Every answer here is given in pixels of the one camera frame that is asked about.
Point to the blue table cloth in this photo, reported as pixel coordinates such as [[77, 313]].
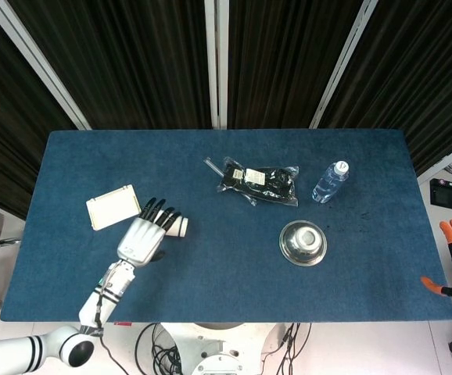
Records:
[[230, 285]]

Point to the white partition post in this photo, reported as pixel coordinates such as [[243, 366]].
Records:
[[445, 160], [38, 64], [343, 64], [217, 62]]

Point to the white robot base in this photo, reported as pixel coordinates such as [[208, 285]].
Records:
[[218, 347]]

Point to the clear plastic tube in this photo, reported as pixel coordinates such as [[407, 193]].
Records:
[[211, 164]]

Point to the white printed paper cup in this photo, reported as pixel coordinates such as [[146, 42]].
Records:
[[181, 226]]

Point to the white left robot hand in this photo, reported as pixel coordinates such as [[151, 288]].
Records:
[[142, 240]]

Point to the black item in plastic bag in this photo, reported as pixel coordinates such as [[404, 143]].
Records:
[[275, 183]]

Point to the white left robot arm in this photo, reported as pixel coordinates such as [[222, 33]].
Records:
[[93, 310]]

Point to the stainless steel bowl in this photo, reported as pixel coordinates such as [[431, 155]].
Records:
[[303, 244]]

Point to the white plastic tray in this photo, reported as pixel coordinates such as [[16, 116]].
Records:
[[112, 207]]

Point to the clear water bottle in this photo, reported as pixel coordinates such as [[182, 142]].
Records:
[[327, 186]]

